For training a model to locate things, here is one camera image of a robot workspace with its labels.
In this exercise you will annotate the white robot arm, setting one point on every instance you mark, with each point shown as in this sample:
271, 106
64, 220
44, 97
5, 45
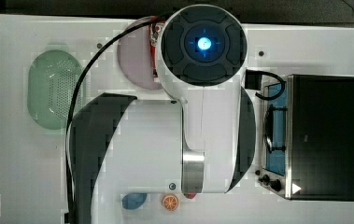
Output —
201, 139

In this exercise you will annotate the pink round plate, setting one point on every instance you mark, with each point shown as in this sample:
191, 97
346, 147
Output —
134, 59

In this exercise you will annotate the red strawberry toy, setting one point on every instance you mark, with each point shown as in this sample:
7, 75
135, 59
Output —
190, 195

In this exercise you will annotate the red ketchup bottle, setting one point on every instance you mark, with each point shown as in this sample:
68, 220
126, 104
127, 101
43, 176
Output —
154, 32

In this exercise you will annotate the orange slice toy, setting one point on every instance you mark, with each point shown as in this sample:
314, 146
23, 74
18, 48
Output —
170, 202

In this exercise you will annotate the blue toy piece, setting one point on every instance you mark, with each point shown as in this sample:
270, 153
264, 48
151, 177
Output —
133, 201

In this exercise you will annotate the green perforated basket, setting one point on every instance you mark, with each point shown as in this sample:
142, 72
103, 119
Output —
52, 79

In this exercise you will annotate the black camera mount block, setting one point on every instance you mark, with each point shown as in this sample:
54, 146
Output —
253, 80

